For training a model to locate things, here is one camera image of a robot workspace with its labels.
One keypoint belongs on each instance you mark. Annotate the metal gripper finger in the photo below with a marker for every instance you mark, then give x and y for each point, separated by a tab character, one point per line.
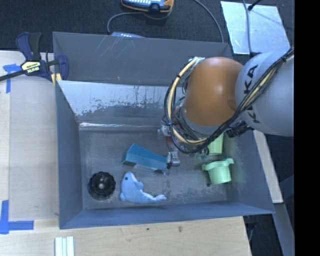
174	158
162	132

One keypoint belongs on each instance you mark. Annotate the blue wedge block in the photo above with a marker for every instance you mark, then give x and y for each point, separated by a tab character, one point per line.
142	156

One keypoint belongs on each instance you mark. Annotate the light green plastic cup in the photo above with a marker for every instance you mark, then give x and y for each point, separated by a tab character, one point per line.
218	172
216	146

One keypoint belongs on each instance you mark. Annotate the light blue toy dolphin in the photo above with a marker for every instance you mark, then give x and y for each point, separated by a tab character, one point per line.
133	190

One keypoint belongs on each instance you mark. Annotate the grey metal bin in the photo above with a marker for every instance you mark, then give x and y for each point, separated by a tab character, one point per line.
105	140

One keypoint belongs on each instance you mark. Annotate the black round ribbed knob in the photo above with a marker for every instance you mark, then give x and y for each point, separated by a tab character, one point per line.
101	185

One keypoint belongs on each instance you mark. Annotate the pale wood board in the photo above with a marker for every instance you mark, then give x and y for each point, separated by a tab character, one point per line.
32	150

